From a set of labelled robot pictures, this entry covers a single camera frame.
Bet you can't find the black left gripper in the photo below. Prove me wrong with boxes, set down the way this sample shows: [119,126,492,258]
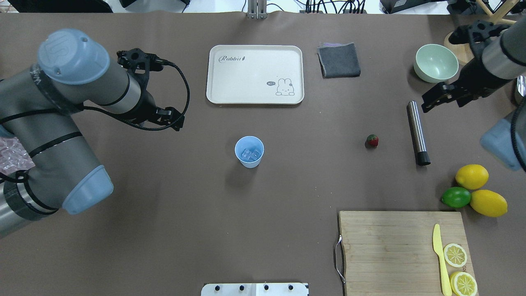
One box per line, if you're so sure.
[117,48,185,132]

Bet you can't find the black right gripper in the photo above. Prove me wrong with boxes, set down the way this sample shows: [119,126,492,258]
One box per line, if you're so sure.
[421,41,510,113]

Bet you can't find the steel muddler black tip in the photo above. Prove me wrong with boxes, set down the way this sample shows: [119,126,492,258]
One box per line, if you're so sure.
[406,100,431,166]

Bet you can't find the red strawberry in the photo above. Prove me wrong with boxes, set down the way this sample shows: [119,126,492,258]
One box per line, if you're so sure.
[366,134,379,148]

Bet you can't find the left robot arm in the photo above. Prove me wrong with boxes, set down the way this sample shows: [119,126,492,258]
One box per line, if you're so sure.
[0,28,186,238]

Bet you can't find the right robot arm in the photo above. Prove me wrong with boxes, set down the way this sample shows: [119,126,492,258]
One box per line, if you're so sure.
[421,18,526,171]

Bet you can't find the wooden cup stand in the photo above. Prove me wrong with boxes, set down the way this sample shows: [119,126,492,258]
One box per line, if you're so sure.
[443,0,525,65]

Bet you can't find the ice cubes in blue cup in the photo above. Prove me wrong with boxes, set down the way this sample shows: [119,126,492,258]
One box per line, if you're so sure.
[240,148,263,162]

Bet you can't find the light blue plastic cup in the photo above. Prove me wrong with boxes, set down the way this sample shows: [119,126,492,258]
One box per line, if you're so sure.
[234,136,265,169]

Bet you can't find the pile of clear ice cubes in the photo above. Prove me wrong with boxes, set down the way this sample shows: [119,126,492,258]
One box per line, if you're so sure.
[0,137,35,175]

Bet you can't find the mint green bowl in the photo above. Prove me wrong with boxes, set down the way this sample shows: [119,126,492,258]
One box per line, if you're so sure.
[413,44,459,83]

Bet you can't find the yellow lemon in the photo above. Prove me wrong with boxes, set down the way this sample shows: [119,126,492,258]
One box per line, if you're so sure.
[455,164,489,190]
[470,190,508,217]

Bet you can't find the cream rectangular tray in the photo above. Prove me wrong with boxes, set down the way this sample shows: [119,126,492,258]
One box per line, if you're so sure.
[205,45,305,105]

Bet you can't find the green lime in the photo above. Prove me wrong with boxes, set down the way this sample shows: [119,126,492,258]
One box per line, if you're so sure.
[440,187,472,208]

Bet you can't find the grey folded cloth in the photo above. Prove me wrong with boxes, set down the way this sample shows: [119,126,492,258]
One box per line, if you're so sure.
[317,42,361,79]

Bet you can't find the lemon slice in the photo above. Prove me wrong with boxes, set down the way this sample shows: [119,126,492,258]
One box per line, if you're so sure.
[443,243,468,268]
[450,272,478,296]

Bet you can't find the wooden cutting board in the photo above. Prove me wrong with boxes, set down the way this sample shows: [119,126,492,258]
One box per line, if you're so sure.
[334,210,470,296]

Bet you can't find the yellow plastic knife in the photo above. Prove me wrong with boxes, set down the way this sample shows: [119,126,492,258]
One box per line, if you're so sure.
[432,224,452,296]

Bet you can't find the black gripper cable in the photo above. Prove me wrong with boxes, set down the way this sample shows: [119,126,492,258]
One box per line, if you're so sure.
[82,60,191,132]

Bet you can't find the aluminium frame post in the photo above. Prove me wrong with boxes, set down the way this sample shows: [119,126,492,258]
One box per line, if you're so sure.
[246,0,268,19]

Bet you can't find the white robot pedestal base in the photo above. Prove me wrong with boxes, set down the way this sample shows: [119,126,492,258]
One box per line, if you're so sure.
[201,282,310,296]

